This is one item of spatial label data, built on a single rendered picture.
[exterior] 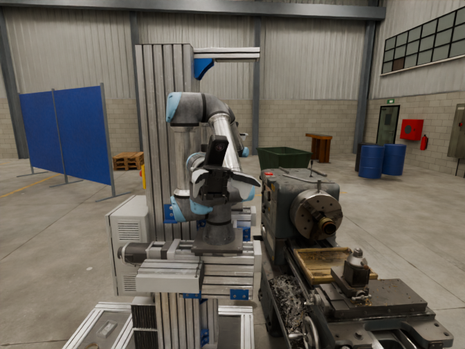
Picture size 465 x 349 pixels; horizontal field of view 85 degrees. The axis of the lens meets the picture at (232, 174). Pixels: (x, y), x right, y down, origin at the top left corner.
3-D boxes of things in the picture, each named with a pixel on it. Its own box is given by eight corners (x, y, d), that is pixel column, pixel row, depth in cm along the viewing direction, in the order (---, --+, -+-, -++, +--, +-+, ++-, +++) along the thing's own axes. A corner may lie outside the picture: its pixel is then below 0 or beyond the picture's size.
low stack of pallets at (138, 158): (122, 163, 939) (121, 151, 929) (147, 163, 951) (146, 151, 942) (112, 170, 818) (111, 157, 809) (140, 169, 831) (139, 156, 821)
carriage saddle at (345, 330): (308, 300, 121) (308, 289, 120) (400, 294, 125) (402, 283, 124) (338, 358, 92) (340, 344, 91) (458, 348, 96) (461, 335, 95)
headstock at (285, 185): (258, 209, 240) (259, 168, 231) (307, 208, 243) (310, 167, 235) (272, 238, 182) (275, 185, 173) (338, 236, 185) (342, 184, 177)
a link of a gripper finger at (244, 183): (263, 203, 61) (232, 194, 66) (267, 179, 60) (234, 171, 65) (257, 206, 58) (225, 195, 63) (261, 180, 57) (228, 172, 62)
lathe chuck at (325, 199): (289, 235, 175) (292, 190, 168) (333, 233, 177) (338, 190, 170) (293, 241, 166) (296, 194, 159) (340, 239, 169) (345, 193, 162)
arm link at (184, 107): (209, 224, 110) (205, 91, 98) (173, 228, 105) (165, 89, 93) (203, 213, 121) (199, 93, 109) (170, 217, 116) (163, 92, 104)
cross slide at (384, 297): (311, 291, 118) (311, 282, 117) (398, 287, 122) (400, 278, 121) (326, 319, 102) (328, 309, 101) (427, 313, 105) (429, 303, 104)
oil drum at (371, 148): (353, 174, 769) (357, 145, 750) (372, 174, 775) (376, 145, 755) (365, 179, 712) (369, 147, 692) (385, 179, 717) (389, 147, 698)
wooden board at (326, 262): (293, 254, 161) (293, 248, 160) (347, 252, 164) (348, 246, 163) (311, 284, 132) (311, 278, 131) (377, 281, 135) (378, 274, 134)
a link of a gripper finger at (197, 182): (193, 204, 53) (210, 194, 62) (196, 176, 52) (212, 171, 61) (179, 201, 54) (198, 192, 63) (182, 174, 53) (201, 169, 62)
